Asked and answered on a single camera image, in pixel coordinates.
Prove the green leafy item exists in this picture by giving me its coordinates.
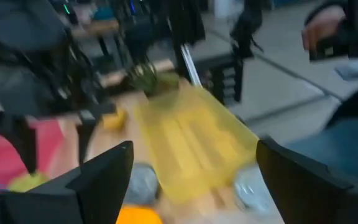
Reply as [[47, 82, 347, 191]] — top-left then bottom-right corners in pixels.
[[128, 63, 160, 96]]

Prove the black box unit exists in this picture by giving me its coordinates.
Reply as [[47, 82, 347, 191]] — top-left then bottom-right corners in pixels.
[[194, 53, 244, 106]]

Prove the yellow plastic bottle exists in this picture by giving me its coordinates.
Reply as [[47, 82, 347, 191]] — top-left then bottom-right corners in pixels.
[[101, 108, 129, 132]]

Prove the lime green toy item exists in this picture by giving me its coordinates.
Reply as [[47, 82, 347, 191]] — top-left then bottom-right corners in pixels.
[[7, 172, 50, 193]]

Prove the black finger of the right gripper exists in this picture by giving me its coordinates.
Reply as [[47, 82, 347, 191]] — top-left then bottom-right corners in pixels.
[[0, 121, 39, 175], [77, 110, 98, 165]]

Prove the black aluminium rig frame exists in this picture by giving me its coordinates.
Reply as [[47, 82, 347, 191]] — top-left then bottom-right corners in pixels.
[[165, 0, 207, 83]]

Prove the pinkish red toy food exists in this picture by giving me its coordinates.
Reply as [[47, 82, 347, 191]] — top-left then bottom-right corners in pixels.
[[0, 119, 80, 189]]

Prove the orange toy food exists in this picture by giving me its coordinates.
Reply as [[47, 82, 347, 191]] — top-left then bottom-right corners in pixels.
[[115, 204, 164, 224]]

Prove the black leader handle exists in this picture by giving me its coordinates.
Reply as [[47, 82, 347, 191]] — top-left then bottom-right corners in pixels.
[[308, 35, 352, 62]]

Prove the person's hand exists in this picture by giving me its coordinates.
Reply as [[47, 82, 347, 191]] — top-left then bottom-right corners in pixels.
[[301, 4, 348, 52]]

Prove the silver pull-tab can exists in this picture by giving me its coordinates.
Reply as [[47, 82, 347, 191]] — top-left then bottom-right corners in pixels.
[[123, 162, 162, 207]]

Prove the person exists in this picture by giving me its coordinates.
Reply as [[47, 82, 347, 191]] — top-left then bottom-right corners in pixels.
[[286, 0, 358, 184]]

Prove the silver aluminium bracket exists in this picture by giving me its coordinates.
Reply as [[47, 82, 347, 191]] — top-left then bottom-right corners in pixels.
[[180, 44, 203, 88]]

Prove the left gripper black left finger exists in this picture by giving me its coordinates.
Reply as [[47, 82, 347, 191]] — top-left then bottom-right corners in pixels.
[[0, 140, 135, 224]]

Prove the yellow translucent plastic bin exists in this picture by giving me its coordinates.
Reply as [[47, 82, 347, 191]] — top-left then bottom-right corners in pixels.
[[134, 81, 260, 205]]

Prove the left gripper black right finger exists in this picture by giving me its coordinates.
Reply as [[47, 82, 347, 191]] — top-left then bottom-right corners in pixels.
[[255, 136, 358, 224]]

